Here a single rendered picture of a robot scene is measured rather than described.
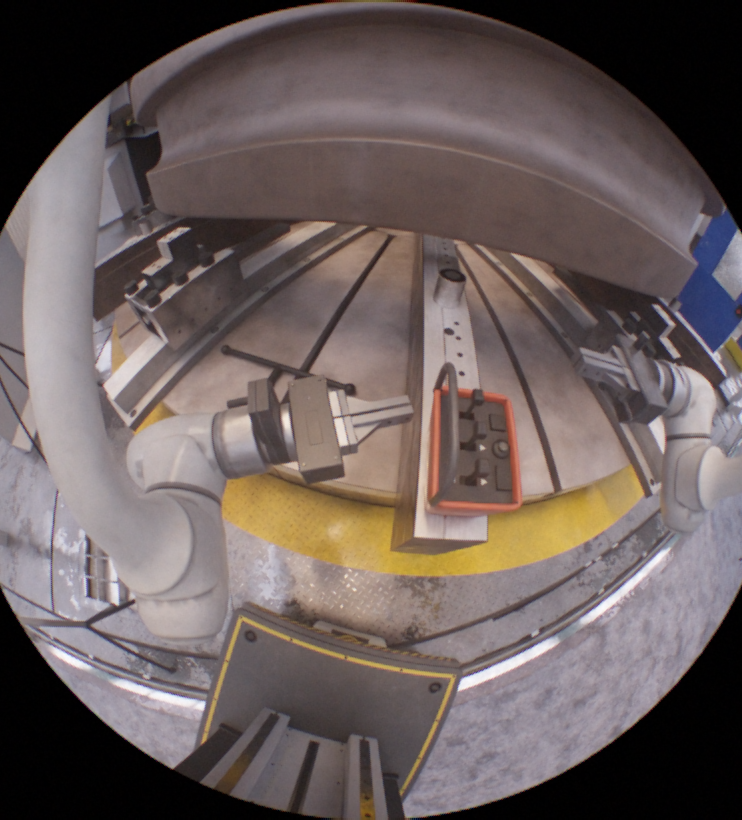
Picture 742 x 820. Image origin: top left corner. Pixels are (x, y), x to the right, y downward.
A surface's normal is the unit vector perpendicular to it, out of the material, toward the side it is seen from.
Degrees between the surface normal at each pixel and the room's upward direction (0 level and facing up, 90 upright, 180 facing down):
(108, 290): 90
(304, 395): 0
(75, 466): 59
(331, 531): 0
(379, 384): 0
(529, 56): 90
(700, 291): 90
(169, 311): 90
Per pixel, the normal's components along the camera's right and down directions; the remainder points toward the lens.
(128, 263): 0.61, 0.69
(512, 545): 0.04, -0.53
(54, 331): 0.81, 0.07
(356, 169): -0.26, 0.82
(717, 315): -0.98, 0.15
